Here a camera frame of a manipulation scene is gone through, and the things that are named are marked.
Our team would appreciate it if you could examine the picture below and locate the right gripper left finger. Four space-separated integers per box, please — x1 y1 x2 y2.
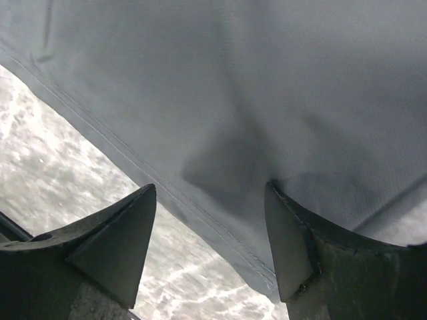
1 184 156 319

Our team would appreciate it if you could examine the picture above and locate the grey t-shirt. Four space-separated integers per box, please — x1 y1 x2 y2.
1 1 426 301

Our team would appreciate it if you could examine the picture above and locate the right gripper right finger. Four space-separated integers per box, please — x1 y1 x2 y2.
265 183 426 320

